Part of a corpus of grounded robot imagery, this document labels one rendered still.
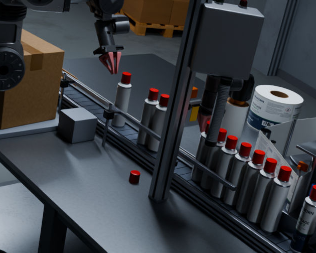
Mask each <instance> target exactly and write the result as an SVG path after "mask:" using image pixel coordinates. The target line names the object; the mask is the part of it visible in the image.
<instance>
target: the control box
mask: <svg viewBox="0 0 316 253"><path fill-rule="evenodd" d="M264 18H265V17H264V15H263V14H262V13H261V12H260V11H259V10H258V9H255V8H250V7H247V8H246V9H243V8H240V7H238V5H232V4H227V3H223V5H220V4H216V3H214V1H212V3H207V2H205V3H203V5H202V10H201V15H200V19H199V24H198V28H197V33H196V37H195V42H194V46H193V51H192V55H191V60H190V64H189V67H190V70H191V71H192V72H196V73H202V74H209V75H215V76H222V77H228V78H235V79H241V80H248V79H249V75H250V71H251V68H252V64H253V60H254V56H255V52H256V49H257V45H258V41H259V37H260V33H261V30H262V26H263V22H264Z"/></svg>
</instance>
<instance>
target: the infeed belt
mask: <svg viewBox="0 0 316 253"><path fill-rule="evenodd" d="M64 95H66V96H67V97H69V98H70V99H71V100H73V101H74V102H76V103H77V104H78V105H80V106H81V107H83V108H85V109H86V110H87V111H89V112H90V113H92V114H93V115H94V116H96V117H97V118H98V119H99V120H101V121H102V122H104V123H106V119H105V118H104V117H103V113H104V110H105V108H104V107H103V106H101V105H100V104H98V103H97V102H95V101H94V100H93V99H91V98H90V97H88V96H87V95H85V94H84V93H82V92H81V91H79V90H78V89H76V88H75V87H74V86H72V85H71V84H68V87H66V88H64ZM109 127H111V128H112V129H114V130H115V131H116V132H118V133H119V134H121V135H122V136H123V137H125V138H126V139H128V140H129V141H130V142H132V143H133V144H135V145H136V146H137V147H139V148H140V149H142V150H143V151H144V152H146V153H147V154H149V155H150V156H151V157H153V158H154V159H156V156H157V153H156V152H151V151H149V150H148V149H147V146H142V145H139V144H138V143H137V142H136V141H137V136H138V130H136V129H135V128H133V127H132V126H130V125H129V124H127V123H126V122H125V125H124V127H122V128H117V127H114V126H112V125H111V119H110V120H109ZM177 162H178V164H177V166H176V167H175V170H174V172H175V173H176V174H177V175H178V176H180V177H181V178H182V179H184V180H185V181H187V182H188V183H189V184H191V185H192V186H194V187H195V188H196V189H198V190H199V191H201V192H202V193H203V194H205V195H206V196H208V197H209V198H210V199H212V200H213V201H215V202H216V203H218V204H219V205H220V206H222V207H223V208H225V209H226V210H227V211H229V212H230V213H232V214H233V215H234V216H236V217H237V218H239V219H240V220H241V221H243V222H244V223H246V224H247V225H248V226H250V227H251V228H252V229H254V230H255V231H257V232H258V233H259V234H261V235H262V236H264V237H265V238H266V239H268V240H269V241H271V242H272V243H274V244H275V245H276V246H278V247H279V248H281V249H282V250H283V251H285V252H286V253H294V252H292V251H291V250H290V248H289V246H290V243H291V240H292V237H290V236H289V235H287V234H286V233H284V232H283V231H281V230H280V229H278V228H277V231H276V233H267V232H264V231H263V230H261V229H260V227H259V226H260V224H253V223H251V222H249V221H248V220H247V219H246V215H243V214H240V213H238V212H237V211H236V210H235V207H231V206H228V205H226V204H225V203H224V202H223V199H217V198H214V197H212V196H211V195H210V191H207V190H204V189H203V188H201V187H200V183H198V182H195V181H193V180H192V179H191V173H192V169H193V168H192V167H190V166H189V165H187V164H186V163H184V162H183V161H181V160H180V159H179V158H177ZM307 253H313V250H312V249H310V248H308V251H307Z"/></svg>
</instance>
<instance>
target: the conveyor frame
mask: <svg viewBox="0 0 316 253"><path fill-rule="evenodd" d="M71 85H72V86H74V85H73V84H71ZM74 87H75V88H76V89H78V90H79V91H81V92H82V93H84V94H85V95H87V96H88V97H90V98H91V99H93V98H92V97H91V96H89V95H88V94H86V93H85V92H83V91H82V90H80V89H79V88H77V87H76V86H74ZM93 100H94V101H95V102H97V103H98V104H100V105H101V106H103V107H104V108H105V109H108V108H106V107H105V106H104V105H102V104H101V103H99V102H98V101H96V100H95V99H93ZM62 107H63V108H64V109H71V108H79V107H81V106H80V105H78V104H77V103H76V102H74V101H73V100H71V99H70V98H69V97H67V96H66V95H63V102H62ZM104 129H105V123H104V122H102V121H101V120H99V119H97V125H96V132H97V133H98V134H100V135H101V136H102V137H103V135H104ZM106 140H108V141H109V142H110V143H112V144H113V145H114V146H116V147H117V148H118V149H120V150H121V151H123V152H124V153H125V154H127V155H128V156H129V157H131V158H132V159H133V160H135V161H136V162H137V163H139V164H140V165H141V166H143V167H144V168H146V169H147V170H148V171H150V172H151V173H152V174H153V170H154V166H155V161H156V159H154V158H153V157H151V156H150V155H149V154H147V153H146V152H144V151H143V150H142V149H140V148H139V147H137V146H136V145H135V144H133V143H132V142H130V141H129V140H128V139H126V138H125V137H123V136H122V135H121V134H119V133H118V132H116V131H115V130H114V129H112V128H111V127H109V126H108V131H107V137H106ZM171 188H173V189H174V190H175V191H177V192H178V193H179V194H181V195H182V196H183V197H185V198H186V199H188V200H189V201H190V202H192V203H193V204H194V205H195V206H197V207H198V208H200V209H201V210H202V211H204V212H205V213H206V214H208V215H209V216H210V217H212V218H213V219H214V220H216V221H217V222H218V223H220V224H221V225H223V226H224V227H225V228H227V229H228V230H229V231H231V232H232V233H233V234H235V235H236V236H237V237H239V238H240V239H241V240H243V241H244V242H246V243H247V244H248V245H250V246H251V247H252V248H254V249H255V250H256V251H258V252H259V253H286V252H285V251H283V250H282V249H281V248H279V247H278V246H276V245H275V244H274V243H272V242H271V241H269V240H268V239H266V238H265V237H264V236H262V235H261V234H259V233H258V232H257V231H255V230H254V229H252V228H251V227H250V226H248V225H247V224H246V223H244V222H243V221H241V220H240V219H239V218H237V217H236V216H234V215H233V214H232V213H230V212H229V211H227V210H226V209H225V208H223V207H222V206H220V205H219V204H218V203H216V202H215V201H213V200H212V199H210V198H209V197H208V196H206V195H205V194H203V193H202V192H201V191H199V190H198V189H196V188H195V187H194V186H192V185H191V184H189V183H188V182H187V181H185V180H184V179H182V178H181V177H180V176H178V175H177V174H176V175H175V177H174V178H172V182H171Z"/></svg>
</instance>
